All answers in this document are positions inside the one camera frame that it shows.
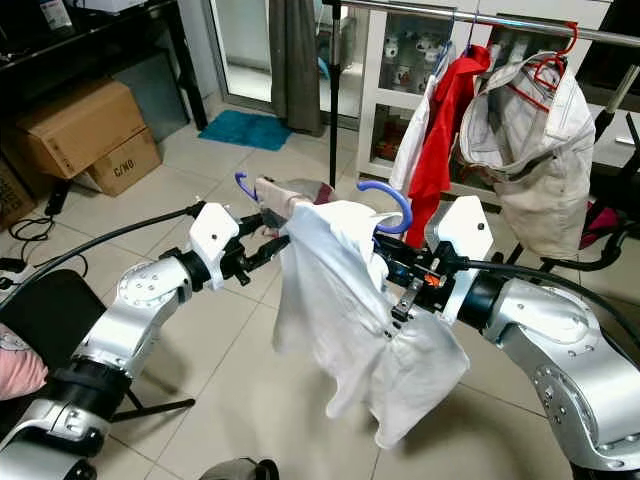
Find large brown cardboard box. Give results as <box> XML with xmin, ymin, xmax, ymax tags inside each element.
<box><xmin>15</xmin><ymin>77</ymin><xmax>151</xmax><ymax>183</ymax></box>

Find purple blue clothes hanger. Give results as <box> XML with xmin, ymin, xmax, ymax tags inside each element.
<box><xmin>233</xmin><ymin>171</ymin><xmax>416</xmax><ymax>239</ymax></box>

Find cream hanging trousers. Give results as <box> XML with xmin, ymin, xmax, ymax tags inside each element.
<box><xmin>458</xmin><ymin>50</ymin><xmax>596</xmax><ymax>259</ymax></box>

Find white shirt with plaid lining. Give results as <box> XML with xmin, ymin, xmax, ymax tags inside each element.
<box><xmin>253</xmin><ymin>177</ymin><xmax>473</xmax><ymax>451</ymax></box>

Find red hanging garment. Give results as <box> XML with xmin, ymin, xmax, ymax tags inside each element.
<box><xmin>405</xmin><ymin>45</ymin><xmax>493</xmax><ymax>221</ymax></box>

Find black folding chair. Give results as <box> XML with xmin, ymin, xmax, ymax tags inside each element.
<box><xmin>0</xmin><ymin>267</ymin><xmax>197</xmax><ymax>426</ymax></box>

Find printed small cardboard box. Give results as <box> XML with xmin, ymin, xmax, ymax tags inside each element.
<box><xmin>87</xmin><ymin>127</ymin><xmax>164</xmax><ymax>197</ymax></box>

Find grey curtain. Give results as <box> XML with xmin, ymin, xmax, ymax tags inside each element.
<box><xmin>268</xmin><ymin>0</ymin><xmax>323</xmax><ymax>137</ymax></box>

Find red clothes hanger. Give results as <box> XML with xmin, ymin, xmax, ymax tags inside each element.
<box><xmin>528</xmin><ymin>22</ymin><xmax>583</xmax><ymax>113</ymax></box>

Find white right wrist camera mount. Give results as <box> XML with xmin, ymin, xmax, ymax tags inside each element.
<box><xmin>424</xmin><ymin>194</ymin><xmax>498</xmax><ymax>326</ymax></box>

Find black desk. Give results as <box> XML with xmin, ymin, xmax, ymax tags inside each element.
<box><xmin>0</xmin><ymin>0</ymin><xmax>209</xmax><ymax>111</ymax></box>

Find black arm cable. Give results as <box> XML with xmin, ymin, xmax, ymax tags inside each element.
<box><xmin>0</xmin><ymin>204</ymin><xmax>201</xmax><ymax>306</ymax></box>
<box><xmin>458</xmin><ymin>256</ymin><xmax>640</xmax><ymax>329</ymax></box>

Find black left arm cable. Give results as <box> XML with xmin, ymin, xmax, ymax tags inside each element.
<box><xmin>0</xmin><ymin>204</ymin><xmax>201</xmax><ymax>306</ymax></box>

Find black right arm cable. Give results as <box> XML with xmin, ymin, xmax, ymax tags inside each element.
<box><xmin>458</xmin><ymin>256</ymin><xmax>640</xmax><ymax>329</ymax></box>

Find grey robot foot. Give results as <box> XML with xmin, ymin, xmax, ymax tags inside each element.
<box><xmin>225</xmin><ymin>456</ymin><xmax>283</xmax><ymax>480</ymax></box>

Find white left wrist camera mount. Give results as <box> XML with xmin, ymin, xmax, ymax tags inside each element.
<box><xmin>187</xmin><ymin>201</ymin><xmax>245</xmax><ymax>265</ymax></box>

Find blue floor mat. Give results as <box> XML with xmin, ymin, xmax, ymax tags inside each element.
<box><xmin>198</xmin><ymin>109</ymin><xmax>293</xmax><ymax>152</ymax></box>

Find white hanging garment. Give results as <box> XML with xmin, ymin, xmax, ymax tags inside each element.
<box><xmin>390</xmin><ymin>70</ymin><xmax>446</xmax><ymax>191</ymax></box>

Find white glass door cabinet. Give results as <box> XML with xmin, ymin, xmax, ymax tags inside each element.
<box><xmin>355</xmin><ymin>0</ymin><xmax>611</xmax><ymax>206</ymax></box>

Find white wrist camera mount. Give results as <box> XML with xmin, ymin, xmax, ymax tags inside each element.
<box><xmin>187</xmin><ymin>201</ymin><xmax>245</xmax><ymax>265</ymax></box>
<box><xmin>424</xmin><ymin>194</ymin><xmax>498</xmax><ymax>326</ymax></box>

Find silver rail clothes rack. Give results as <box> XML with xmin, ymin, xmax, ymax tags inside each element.
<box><xmin>325</xmin><ymin>0</ymin><xmax>611</xmax><ymax>191</ymax></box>

